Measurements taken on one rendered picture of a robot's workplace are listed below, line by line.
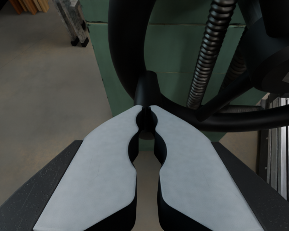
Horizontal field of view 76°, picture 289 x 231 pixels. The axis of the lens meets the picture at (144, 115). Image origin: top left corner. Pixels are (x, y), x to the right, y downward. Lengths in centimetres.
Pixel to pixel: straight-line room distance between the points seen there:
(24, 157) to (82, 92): 46
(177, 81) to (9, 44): 140
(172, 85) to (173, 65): 7
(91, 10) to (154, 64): 16
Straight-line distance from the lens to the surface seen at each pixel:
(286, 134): 97
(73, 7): 133
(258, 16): 21
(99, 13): 36
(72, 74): 129
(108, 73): 45
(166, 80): 46
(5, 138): 122
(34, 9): 189
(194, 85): 29
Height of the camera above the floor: 92
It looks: 61 degrees down
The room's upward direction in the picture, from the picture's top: 2 degrees clockwise
